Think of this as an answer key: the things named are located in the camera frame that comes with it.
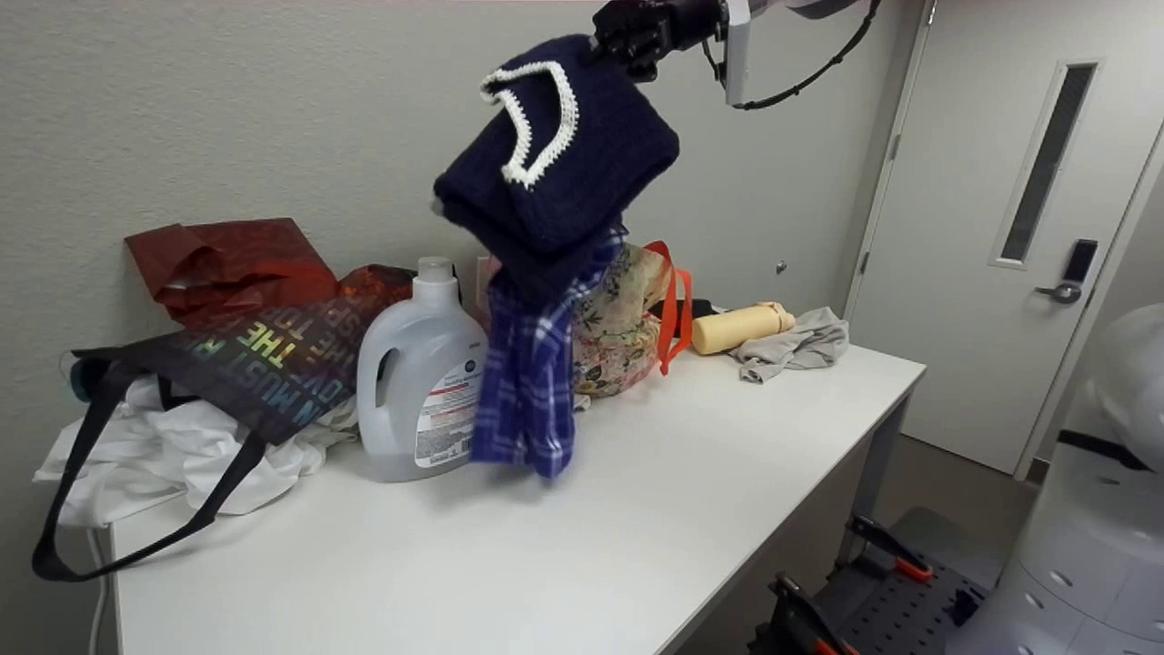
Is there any grey table leg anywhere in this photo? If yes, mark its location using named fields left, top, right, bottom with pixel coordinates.
left=835, top=397, right=918, bottom=574

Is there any red paper bag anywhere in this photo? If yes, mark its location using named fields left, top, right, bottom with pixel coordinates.
left=125, top=214, right=420, bottom=338

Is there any white detergent jug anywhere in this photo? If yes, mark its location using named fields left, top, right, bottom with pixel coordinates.
left=353, top=254, right=496, bottom=485

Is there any grey crumpled cloth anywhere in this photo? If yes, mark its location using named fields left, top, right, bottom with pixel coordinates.
left=727, top=305, right=853, bottom=386

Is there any navy sweater with white trim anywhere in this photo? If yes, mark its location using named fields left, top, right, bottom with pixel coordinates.
left=428, top=32, right=685, bottom=305

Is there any grey floor platform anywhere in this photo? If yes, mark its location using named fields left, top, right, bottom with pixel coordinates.
left=749, top=504, right=1014, bottom=655

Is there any metal door handle lock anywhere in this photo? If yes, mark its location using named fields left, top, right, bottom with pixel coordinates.
left=1035, top=235, right=1101, bottom=305

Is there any narrow door window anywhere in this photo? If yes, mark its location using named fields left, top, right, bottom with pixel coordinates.
left=992, top=61, right=1101, bottom=270

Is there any beige rolled cylinder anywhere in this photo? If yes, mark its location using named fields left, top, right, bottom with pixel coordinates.
left=688, top=297, right=802, bottom=355

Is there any grey door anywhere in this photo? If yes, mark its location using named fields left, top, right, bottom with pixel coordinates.
left=843, top=0, right=1164, bottom=479

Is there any orange black clamp tool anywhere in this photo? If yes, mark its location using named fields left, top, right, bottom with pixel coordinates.
left=849, top=512, right=938, bottom=588
left=763, top=574, right=856, bottom=655

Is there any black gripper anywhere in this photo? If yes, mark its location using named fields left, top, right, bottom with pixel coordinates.
left=588, top=0, right=732, bottom=87

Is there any black tote bag colourful text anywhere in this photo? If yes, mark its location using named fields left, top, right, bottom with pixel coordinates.
left=28, top=295, right=384, bottom=583

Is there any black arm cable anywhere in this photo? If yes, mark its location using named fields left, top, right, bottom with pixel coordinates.
left=725, top=0, right=883, bottom=111

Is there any floral bag with orange handles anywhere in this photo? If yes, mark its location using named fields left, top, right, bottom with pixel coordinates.
left=471, top=235, right=700, bottom=405

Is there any white crumpled cloth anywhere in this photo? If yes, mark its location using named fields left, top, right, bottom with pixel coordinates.
left=33, top=374, right=363, bottom=532

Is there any blue plaid shirt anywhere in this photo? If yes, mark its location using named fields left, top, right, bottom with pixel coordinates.
left=471, top=223, right=635, bottom=485

